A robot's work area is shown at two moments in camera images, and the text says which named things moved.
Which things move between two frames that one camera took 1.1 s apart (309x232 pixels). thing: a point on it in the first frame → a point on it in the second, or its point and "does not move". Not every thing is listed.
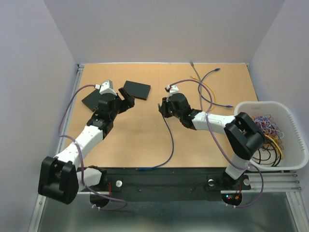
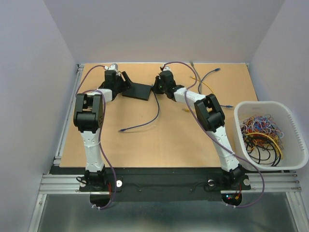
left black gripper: (129, 102) → (128, 82)
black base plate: (168, 184) does not move
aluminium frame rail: (80, 68) does not move
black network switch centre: (138, 90) does not move
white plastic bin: (296, 151) does not move
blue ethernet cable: (163, 163) → (149, 123)
